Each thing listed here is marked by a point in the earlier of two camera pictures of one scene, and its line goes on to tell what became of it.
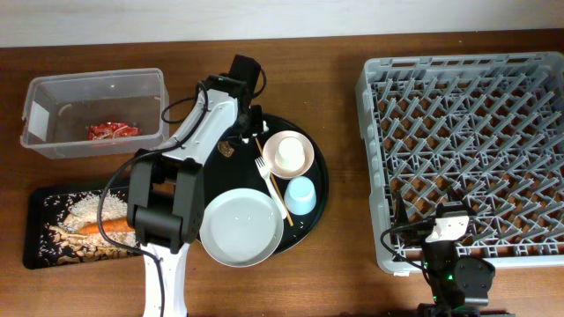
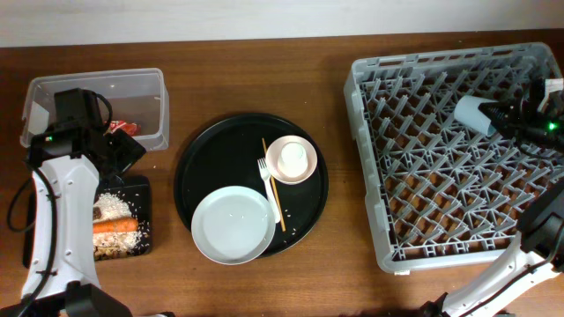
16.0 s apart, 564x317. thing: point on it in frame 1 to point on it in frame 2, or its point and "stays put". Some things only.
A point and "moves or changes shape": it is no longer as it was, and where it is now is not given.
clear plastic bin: (93, 114) stays put
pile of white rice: (86, 209) stays put
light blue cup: (300, 196) to (467, 112)
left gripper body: (252, 123) to (125, 151)
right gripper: (401, 216) to (500, 122)
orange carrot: (108, 225) stays put
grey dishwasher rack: (488, 127) stays put
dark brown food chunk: (225, 149) moves or changes shape
